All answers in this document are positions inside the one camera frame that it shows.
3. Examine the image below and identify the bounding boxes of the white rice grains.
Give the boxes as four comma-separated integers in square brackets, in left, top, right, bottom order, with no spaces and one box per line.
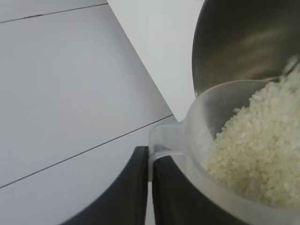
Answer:
[202,58,300,211]

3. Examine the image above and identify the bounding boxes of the stainless steel mixing bowl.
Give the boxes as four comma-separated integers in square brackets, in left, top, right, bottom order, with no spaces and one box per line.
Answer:
[191,0,300,99]

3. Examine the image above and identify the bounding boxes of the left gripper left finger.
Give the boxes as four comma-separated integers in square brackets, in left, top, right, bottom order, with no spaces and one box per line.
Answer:
[62,145,150,225]

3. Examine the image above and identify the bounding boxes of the translucent plastic measuring cup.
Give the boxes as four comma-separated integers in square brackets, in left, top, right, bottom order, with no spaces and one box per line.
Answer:
[149,79,300,225]

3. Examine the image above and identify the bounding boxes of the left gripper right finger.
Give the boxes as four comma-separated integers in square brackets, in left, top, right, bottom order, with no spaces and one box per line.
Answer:
[151,156,235,225]

